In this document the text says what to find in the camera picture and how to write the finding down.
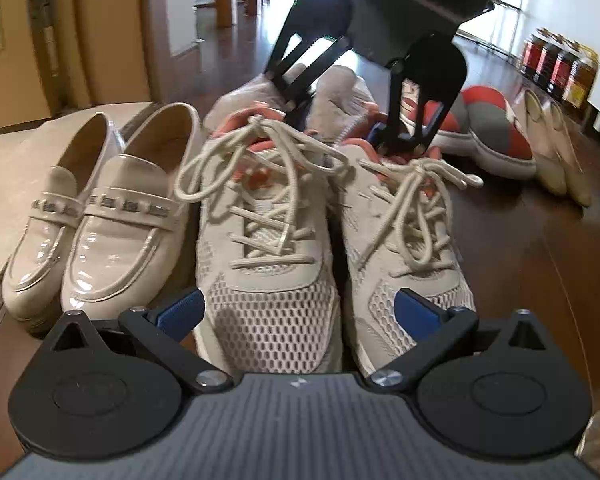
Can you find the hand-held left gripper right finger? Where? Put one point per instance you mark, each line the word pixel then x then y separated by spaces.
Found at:
pixel 417 312

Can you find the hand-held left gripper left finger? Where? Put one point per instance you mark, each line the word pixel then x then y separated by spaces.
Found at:
pixel 182 312

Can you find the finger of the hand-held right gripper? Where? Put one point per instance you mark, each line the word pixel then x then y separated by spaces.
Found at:
pixel 295 110

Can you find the beige quilted slipper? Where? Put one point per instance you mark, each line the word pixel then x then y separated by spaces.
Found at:
pixel 340 95
pixel 240 100

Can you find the white mesh sneaker coral lining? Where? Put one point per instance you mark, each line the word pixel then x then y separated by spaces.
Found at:
pixel 415 240
pixel 265 280

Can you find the beige patent loafer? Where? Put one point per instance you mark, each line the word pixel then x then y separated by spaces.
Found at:
pixel 125 240
pixel 35 240

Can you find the red grey fleece slipper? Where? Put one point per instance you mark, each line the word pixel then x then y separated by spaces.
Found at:
pixel 455 127
pixel 500 135

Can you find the black metal rack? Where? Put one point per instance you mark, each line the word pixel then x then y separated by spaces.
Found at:
pixel 500 45

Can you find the wooden door frame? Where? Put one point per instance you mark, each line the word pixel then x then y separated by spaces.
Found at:
pixel 110 35

